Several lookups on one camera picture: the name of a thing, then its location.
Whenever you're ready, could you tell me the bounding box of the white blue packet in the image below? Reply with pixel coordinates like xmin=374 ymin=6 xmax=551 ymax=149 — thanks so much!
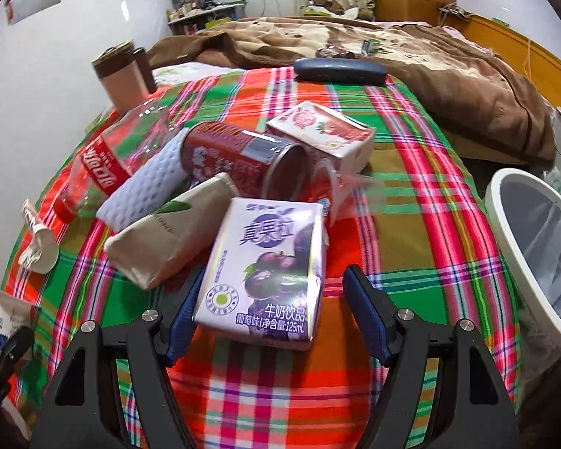
xmin=0 ymin=287 xmax=40 ymax=361

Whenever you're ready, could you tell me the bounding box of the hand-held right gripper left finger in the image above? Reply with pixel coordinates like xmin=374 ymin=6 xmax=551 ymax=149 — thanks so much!
xmin=28 ymin=264 xmax=206 ymax=449

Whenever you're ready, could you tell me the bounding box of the cluttered shelf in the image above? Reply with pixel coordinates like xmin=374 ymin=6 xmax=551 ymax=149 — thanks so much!
xmin=166 ymin=2 xmax=248 ymax=36

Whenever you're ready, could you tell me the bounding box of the pink mug with brown lid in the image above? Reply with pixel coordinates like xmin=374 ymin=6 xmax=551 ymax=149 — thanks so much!
xmin=91 ymin=40 xmax=159 ymax=113

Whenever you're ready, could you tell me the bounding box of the white bed sheet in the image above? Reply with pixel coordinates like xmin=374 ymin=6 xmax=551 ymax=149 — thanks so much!
xmin=152 ymin=61 xmax=234 ymax=87

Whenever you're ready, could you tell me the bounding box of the white trash bin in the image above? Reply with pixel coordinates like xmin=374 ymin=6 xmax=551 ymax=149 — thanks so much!
xmin=485 ymin=167 xmax=561 ymax=351

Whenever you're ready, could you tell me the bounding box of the brown blanket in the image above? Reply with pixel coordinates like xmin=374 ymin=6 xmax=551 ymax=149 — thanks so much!
xmin=147 ymin=16 xmax=557 ymax=167

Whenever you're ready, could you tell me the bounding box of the plaid cloth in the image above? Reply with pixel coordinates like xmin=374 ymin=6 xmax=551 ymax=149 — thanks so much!
xmin=0 ymin=66 xmax=524 ymax=449

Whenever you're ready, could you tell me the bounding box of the crumpled white paper wrapper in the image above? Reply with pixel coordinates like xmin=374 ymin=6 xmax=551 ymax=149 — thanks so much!
xmin=21 ymin=199 xmax=61 ymax=273

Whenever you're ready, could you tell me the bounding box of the clear red-label plastic bottle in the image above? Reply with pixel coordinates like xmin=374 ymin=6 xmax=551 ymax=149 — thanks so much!
xmin=53 ymin=96 xmax=192 ymax=223

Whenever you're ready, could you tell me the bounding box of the wooden headboard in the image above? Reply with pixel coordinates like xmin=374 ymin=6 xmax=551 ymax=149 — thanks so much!
xmin=458 ymin=12 xmax=561 ymax=113

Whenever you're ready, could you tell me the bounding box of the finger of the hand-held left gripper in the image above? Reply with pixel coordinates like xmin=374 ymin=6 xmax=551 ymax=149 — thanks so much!
xmin=0 ymin=325 xmax=35 ymax=407

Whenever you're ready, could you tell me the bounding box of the red drink can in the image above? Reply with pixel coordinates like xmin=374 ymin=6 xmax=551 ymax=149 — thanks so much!
xmin=180 ymin=120 xmax=312 ymax=207

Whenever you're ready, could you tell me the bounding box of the clear plastic cup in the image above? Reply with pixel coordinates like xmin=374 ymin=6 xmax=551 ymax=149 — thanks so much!
xmin=309 ymin=159 xmax=389 ymax=225

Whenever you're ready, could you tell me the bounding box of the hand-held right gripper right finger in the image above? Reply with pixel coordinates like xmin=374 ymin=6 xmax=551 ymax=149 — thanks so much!
xmin=342 ymin=264 xmax=519 ymax=449

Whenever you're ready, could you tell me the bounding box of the beige paper pouch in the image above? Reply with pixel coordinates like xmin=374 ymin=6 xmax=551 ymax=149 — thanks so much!
xmin=105 ymin=172 xmax=240 ymax=291

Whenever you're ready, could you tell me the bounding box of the white foam fruit net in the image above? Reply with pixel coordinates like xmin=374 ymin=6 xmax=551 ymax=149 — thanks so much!
xmin=96 ymin=128 xmax=190 ymax=232

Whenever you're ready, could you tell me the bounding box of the brown teddy bear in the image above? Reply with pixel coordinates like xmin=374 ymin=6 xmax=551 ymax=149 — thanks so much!
xmin=306 ymin=0 xmax=347 ymax=15

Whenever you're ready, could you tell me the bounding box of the purple grape milk carton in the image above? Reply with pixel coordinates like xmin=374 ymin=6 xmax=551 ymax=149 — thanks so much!
xmin=193 ymin=196 xmax=330 ymax=352

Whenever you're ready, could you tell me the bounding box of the dark blue glasses case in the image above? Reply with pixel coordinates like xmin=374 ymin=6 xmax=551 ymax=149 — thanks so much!
xmin=294 ymin=57 xmax=388 ymax=87

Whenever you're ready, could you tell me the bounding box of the strawberry milk carton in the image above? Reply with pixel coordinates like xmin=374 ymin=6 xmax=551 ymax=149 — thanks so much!
xmin=266 ymin=101 xmax=377 ymax=174

